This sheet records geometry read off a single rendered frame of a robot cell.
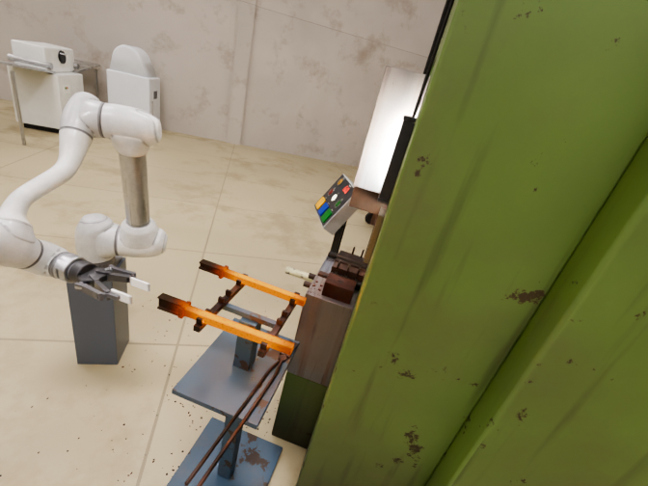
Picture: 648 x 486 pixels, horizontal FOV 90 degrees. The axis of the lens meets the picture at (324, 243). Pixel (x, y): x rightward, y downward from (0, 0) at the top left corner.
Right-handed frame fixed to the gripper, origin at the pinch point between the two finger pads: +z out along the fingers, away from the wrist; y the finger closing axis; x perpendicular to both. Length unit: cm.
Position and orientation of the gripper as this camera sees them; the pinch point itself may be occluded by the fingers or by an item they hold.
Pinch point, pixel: (132, 290)
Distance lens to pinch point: 119.7
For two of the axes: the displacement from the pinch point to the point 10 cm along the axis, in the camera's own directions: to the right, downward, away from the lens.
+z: 9.4, 3.0, -1.3
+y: -2.4, 3.8, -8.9
